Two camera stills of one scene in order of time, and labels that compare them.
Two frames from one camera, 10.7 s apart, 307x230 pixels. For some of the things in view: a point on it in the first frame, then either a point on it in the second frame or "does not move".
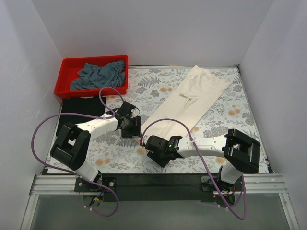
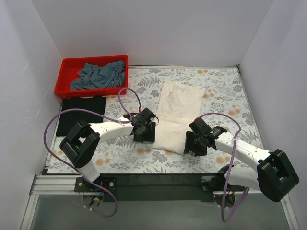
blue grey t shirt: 91,76 does not move
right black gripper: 154,148 to 192,147
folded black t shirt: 90,106 does not move
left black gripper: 133,127 to 145,138
